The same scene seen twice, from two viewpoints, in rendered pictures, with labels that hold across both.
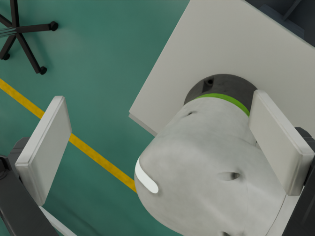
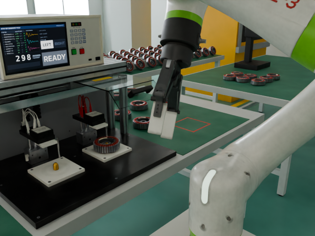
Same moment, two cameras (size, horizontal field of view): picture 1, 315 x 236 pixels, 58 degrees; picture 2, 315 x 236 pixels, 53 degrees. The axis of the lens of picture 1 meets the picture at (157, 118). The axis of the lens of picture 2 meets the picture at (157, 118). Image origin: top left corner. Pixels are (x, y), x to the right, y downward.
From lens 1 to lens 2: 79 cm
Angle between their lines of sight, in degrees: 100
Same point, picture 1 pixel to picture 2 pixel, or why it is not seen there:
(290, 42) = (168, 224)
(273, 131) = (166, 122)
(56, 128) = (153, 120)
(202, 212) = (219, 159)
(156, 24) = not seen: outside the picture
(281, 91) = not seen: hidden behind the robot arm
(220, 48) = not seen: outside the picture
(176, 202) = (217, 165)
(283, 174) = (173, 115)
